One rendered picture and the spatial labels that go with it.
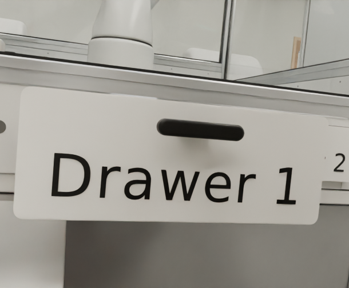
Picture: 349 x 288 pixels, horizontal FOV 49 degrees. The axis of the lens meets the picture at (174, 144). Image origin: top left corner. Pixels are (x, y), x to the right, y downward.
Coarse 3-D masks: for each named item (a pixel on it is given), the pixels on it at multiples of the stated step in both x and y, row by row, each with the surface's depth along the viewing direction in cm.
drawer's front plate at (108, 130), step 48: (48, 96) 31; (96, 96) 32; (48, 144) 32; (96, 144) 33; (144, 144) 34; (192, 144) 35; (240, 144) 36; (288, 144) 38; (48, 192) 32; (96, 192) 33
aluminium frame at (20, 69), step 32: (0, 64) 61; (32, 64) 62; (64, 64) 63; (96, 64) 66; (128, 96) 67; (160, 96) 68; (192, 96) 70; (224, 96) 72; (256, 96) 73; (288, 96) 75; (320, 96) 76
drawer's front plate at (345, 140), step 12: (336, 132) 76; (348, 132) 77; (336, 144) 76; (348, 144) 77; (336, 156) 77; (348, 156) 77; (324, 168) 76; (348, 168) 78; (324, 180) 76; (336, 180) 77; (348, 180) 78
